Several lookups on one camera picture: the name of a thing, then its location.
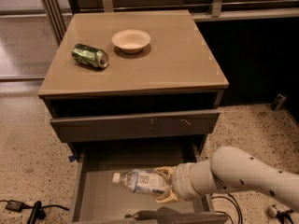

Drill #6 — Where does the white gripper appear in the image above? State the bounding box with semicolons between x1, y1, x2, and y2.
154;163;199;203

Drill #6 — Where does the blue label plastic bottle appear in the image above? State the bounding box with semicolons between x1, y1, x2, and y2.
112;169;170;197

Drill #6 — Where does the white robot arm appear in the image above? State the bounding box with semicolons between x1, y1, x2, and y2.
156;147;299;212

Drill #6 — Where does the open grey lower drawer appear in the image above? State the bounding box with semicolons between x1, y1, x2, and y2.
70;137;228;224

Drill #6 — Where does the grey wooden drawer cabinet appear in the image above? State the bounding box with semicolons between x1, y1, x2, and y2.
37;9;230;224

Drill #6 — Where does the closed grey upper drawer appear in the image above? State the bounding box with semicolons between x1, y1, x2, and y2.
50;110;220;143

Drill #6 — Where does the blue tape piece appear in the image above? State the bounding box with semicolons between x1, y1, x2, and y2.
68;155;76;162

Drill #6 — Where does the white power strip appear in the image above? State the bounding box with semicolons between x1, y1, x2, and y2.
267;204;292;218

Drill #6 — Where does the small dark floor device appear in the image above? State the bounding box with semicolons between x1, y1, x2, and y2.
270;93;287;111

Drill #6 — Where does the white paper bowl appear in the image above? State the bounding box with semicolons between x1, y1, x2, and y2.
112;29;151;54

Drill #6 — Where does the green crushed soda can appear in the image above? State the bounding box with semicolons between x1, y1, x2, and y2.
71;44;108;69

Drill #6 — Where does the black power adapter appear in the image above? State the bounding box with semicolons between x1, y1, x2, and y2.
6;200;23;213

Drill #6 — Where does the black looped cable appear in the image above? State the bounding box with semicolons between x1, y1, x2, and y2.
209;193;243;224

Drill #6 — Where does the black cable on floor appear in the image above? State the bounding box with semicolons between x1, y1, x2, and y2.
0;199;70;224

